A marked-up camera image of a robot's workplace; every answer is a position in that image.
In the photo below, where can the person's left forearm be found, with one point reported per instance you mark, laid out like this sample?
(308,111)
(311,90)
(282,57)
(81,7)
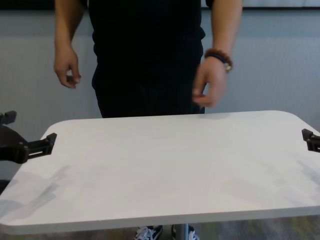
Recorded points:
(226,22)

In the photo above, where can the person's left hand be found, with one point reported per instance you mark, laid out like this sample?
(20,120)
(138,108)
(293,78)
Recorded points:
(212,82)

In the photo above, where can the black wall trim strip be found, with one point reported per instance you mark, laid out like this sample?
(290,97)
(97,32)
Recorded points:
(25,3)

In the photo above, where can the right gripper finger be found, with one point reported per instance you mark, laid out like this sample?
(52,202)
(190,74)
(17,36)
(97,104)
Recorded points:
(312,143)

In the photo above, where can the person's right black sneaker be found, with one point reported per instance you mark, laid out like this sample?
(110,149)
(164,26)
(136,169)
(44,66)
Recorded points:
(148,232)

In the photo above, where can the person's right hand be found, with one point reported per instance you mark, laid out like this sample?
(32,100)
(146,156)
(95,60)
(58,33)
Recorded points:
(66,67)

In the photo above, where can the person's black sneaker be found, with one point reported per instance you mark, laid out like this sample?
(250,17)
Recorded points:
(193,233)
(148,232)

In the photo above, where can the person's right forearm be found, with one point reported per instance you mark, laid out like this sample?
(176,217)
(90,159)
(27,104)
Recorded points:
(66,22)

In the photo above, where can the person's left black sneaker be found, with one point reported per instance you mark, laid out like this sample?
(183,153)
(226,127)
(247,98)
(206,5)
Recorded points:
(193,233)

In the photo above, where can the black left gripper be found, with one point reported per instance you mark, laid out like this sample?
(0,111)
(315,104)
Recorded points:
(12,147)

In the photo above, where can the person in black shirt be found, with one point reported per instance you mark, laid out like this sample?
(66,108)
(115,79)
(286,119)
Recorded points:
(145,25)

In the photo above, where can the white pedestal rolling table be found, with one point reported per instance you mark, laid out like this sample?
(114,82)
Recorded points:
(160,162)

